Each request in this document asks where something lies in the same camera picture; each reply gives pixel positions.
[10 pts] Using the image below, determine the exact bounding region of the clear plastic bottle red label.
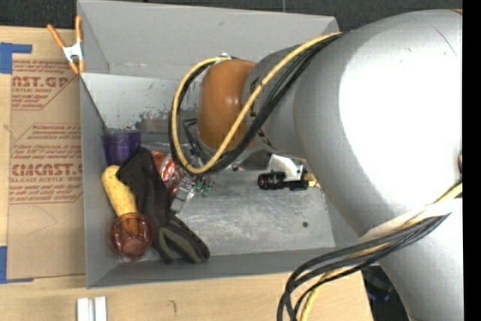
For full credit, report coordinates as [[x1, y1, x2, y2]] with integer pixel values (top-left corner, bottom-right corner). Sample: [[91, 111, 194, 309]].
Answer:
[[151, 150, 197, 216]]

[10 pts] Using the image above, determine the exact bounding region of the dark brown glove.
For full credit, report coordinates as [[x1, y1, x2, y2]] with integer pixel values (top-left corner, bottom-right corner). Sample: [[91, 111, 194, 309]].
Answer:
[[115, 145, 212, 265]]

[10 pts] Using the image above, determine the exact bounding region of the purple plastic cup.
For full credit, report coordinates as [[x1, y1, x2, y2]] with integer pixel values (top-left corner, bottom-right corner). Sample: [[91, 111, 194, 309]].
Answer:
[[100, 128, 142, 167]]

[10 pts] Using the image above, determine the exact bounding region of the grey metal bin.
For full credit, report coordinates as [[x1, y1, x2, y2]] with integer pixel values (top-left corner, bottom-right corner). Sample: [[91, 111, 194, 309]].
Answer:
[[76, 0, 362, 290]]

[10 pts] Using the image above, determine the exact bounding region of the yellow toy corn cob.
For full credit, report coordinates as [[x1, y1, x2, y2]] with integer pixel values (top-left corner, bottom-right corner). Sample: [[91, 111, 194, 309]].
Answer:
[[100, 165, 139, 220]]

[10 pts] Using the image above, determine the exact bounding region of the clear orange plastic cup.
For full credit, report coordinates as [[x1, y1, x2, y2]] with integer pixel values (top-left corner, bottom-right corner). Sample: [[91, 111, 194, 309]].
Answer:
[[109, 211, 155, 259]]

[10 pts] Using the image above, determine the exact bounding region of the brown cardboard board red print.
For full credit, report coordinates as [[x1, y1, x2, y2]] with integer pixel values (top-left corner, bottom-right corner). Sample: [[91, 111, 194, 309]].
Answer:
[[0, 25, 88, 285]]

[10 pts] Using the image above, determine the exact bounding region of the black cylinder on white bracket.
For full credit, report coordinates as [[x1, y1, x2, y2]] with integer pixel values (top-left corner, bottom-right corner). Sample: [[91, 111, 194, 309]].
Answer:
[[257, 153, 313, 192]]

